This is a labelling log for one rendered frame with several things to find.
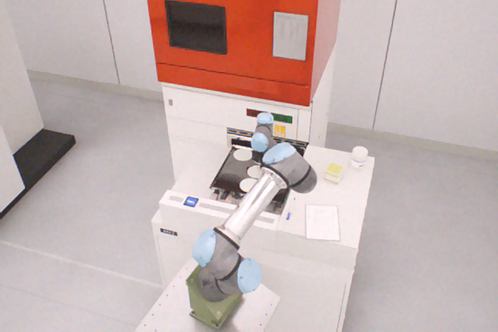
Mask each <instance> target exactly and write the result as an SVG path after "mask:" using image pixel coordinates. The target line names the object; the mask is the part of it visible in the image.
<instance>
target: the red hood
mask: <svg viewBox="0 0 498 332"><path fill-rule="evenodd" d="M146 1H147V6H148V14H149V25H151V31H152V37H153V49H154V55H155V62H156V74H157V79H158V82H167V83H172V84H177V85H183V86H187V87H191V88H196V89H205V90H210V91H216V92H221V93H230V94H234V95H239V96H249V97H254V98H259V99H264V100H274V101H278V103H287V104H292V105H297V106H302V107H309V106H310V104H311V101H312V99H313V97H314V94H315V92H316V89H317V85H318V83H320V81H321V78H322V75H323V74H324V70H325V67H326V65H327V63H328V60H329V58H330V55H331V52H332V49H333V47H335V44H336V40H337V33H338V19H339V13H340V5H341V0H146Z"/></svg>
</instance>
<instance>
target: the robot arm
mask: <svg viewBox="0 0 498 332"><path fill-rule="evenodd" d="M256 121H257V124H256V127H255V130H254V135H253V136H252V139H251V147H252V149H253V150H254V151H252V159H253V160H254V161H255V162H257V163H260V164H261V165H260V166H257V167H256V168H257V169H258V170H259V171H260V172H261V173H262V175H261V176H260V177H259V178H258V180H257V181H256V182H255V183H254V185H253V186H252V187H251V189H250V190H249V191H248V192H247V193H246V196H245V197H244V198H243V200H241V201H240V202H239V204H238V205H237V206H236V207H235V209H234V210H233V212H232V213H231V214H230V216H229V217H228V218H227V219H226V220H225V221H224V222H223V224H222V225H221V226H216V227H215V228H214V229H213V230H212V229H206V230H205V231H204V232H203V233H202V234H201V235H200V236H199V237H198V239H197V242H195V244H194V247H193V250H192V256H193V258H194V260H195V261H197V262H198V263H199V264H200V265H201V266H202V268H201V269H200V271H199V274H198V287H199V290H200V293H201V294H202V295H203V296H204V297H205V298H206V299H207V300H208V301H209V302H221V300H224V299H225V298H227V297H228V296H230V295H236V294H243V293H245V294H247V293H249V292H253V291H255V290H256V289H257V288H258V287H259V285H260V284H261V267H260V265H259V263H258V262H257V261H256V260H254V259H251V258H246V259H245V258H243V257H242V256H241V255H240V254H239V253H238V252H237V251H238V250H239V248H240V239H241V238H243V237H244V235H245V234H246V233H247V231H248V230H249V228H250V227H251V226H252V224H253V223H254V221H255V220H256V219H257V218H258V217H259V216H260V214H261V213H262V212H263V211H264V209H265V207H266V206H267V205H268V203H269V202H270V201H271V199H273V198H274V196H276V194H277V192H278V191H279V189H281V188H286V187H287V186H289V187H290V188H291V189H292V190H294V191H296V192H297V193H300V194H307V193H310V192H311V191H312V190H313V189H314V188H315V187H316V185H317V174H316V172H315V171H314V169H313V167H312V166H311V165H310V164H309V162H308V161H307V160H305V158H303V157H302V156H301V155H300V154H299V153H298V152H297V151H296V150H295V149H294V148H293V147H292V146H291V144H290V143H287V142H282V143H279V144H278V143H277V142H276V141H275V140H274V139H272V126H274V117H273V116H272V115H271V114H270V113H266V112H264V113H260V114H259V115H258V116H257V120H256ZM253 155H254V158H253Z"/></svg>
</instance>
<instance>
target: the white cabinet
mask: <svg viewBox="0 0 498 332"><path fill-rule="evenodd" d="M152 224H153V233H154V238H155V243H156V251H157V256H158V261H159V266H160V274H161V278H162V283H163V291H165V289H167V288H168V286H169V284H170V283H171V282H172V281H173V279H174V278H175V276H176V275H177V273H178V272H179V271H180V269H181V268H182V267H183V266H184V265H185V263H186V262H187V261H188V259H189V258H193V256H192V250H193V247H194V244H195V242H197V239H198V237H199V236H200V235H201V234H199V233H195V232H189V231H186V230H183V229H176V228H173V227H169V226H166V225H163V224H159V223H156V222H152ZM237 252H238V253H239V254H240V255H241V256H242V257H243V258H245V259H246V258H251V259H254V260H256V261H257V262H258V263H259V265H260V267H261V283H262V284H263V285H265V287H266V288H268V289H269V290H271V291H272V292H274V293H275V294H277V295H278V296H280V297H281V300H280V303H279V305H278V307H277V309H276V311H275V312H274V314H273V316H272V318H271V319H270V321H269V323H268V326H267V327H266V329H265V332H342V325H343V320H344V319H345V308H346V304H347V299H348V294H349V291H350V287H351V282H352V275H353V273H354V270H350V269H346V268H343V267H337V266H333V265H330V264H324V263H321V262H317V261H313V260H307V259H303V258H299V257H294V256H293V255H290V254H286V253H280V252H277V251H275V252H272V251H268V250H263V249H259V248H255V247H252V246H246V245H243V244H241V245H240V248H239V250H238V251H237Z"/></svg>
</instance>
